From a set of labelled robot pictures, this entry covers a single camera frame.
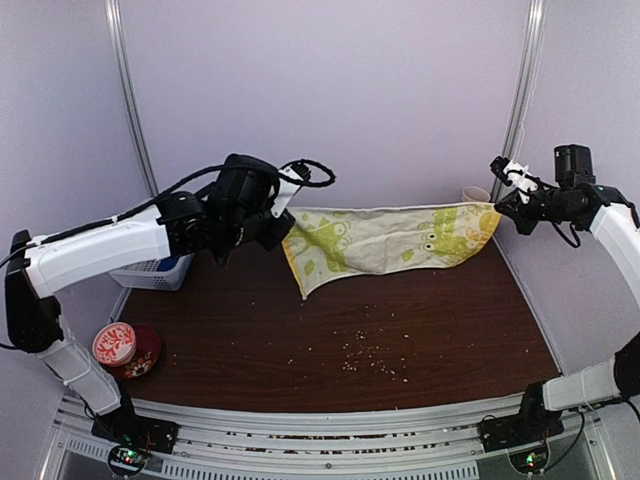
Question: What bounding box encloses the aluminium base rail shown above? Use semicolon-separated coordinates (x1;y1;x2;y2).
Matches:
49;392;614;480

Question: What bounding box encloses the white plastic basket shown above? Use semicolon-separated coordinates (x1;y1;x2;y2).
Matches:
109;254;194;291

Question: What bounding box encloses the yellow green patterned towel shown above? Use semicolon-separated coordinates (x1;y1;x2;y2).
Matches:
282;202;501;299

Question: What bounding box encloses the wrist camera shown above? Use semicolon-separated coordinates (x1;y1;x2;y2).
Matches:
271;161;311;218
490;156;541;204

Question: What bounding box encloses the blue towel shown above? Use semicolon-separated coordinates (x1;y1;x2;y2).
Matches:
156;256;180;272

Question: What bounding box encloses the black cable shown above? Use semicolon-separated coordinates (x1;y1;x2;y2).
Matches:
542;219;640;469
0;158;338;271

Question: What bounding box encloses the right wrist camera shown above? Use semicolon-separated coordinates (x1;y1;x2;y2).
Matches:
490;156;541;204

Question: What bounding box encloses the right aluminium frame post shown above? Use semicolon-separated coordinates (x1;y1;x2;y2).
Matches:
488;0;546;201

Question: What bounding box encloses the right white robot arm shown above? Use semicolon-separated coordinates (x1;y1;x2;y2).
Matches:
480;144;639;443

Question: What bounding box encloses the left aluminium frame post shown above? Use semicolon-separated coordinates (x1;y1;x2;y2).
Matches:
105;0;159;196

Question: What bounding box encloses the right black cable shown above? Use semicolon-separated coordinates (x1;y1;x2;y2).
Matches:
542;219;640;469

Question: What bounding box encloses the cream ceramic mug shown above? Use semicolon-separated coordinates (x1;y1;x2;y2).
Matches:
461;186;491;203

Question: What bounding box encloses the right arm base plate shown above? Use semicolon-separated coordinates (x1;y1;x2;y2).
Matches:
479;412;564;452

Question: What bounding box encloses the red white patterned bowl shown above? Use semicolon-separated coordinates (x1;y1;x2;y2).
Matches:
92;322;137;367

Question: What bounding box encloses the dark red floral bowl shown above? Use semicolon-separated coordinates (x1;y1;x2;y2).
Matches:
106;324;162;380

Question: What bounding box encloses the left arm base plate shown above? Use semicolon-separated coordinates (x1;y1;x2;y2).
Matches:
91;415;179;454

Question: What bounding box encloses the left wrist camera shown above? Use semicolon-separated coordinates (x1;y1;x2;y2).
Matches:
271;161;311;218

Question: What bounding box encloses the aluminium frame post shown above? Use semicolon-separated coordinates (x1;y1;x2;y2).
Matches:
105;0;159;196
488;0;546;201

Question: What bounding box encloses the left black cable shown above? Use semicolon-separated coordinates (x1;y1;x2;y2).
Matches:
0;158;338;271

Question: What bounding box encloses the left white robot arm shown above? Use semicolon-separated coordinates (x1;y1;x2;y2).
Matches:
1;154;311;444

